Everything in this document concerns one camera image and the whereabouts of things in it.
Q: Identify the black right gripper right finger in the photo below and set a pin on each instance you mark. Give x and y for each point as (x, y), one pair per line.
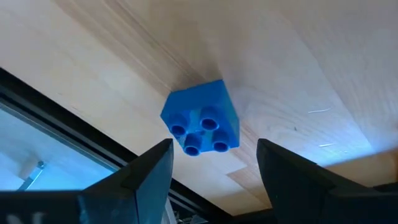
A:
(295, 193)

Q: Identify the small blue toy block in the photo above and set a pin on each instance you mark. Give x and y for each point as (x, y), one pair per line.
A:
(199, 99)

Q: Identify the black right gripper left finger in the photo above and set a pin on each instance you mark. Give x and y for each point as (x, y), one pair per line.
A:
(146, 193)

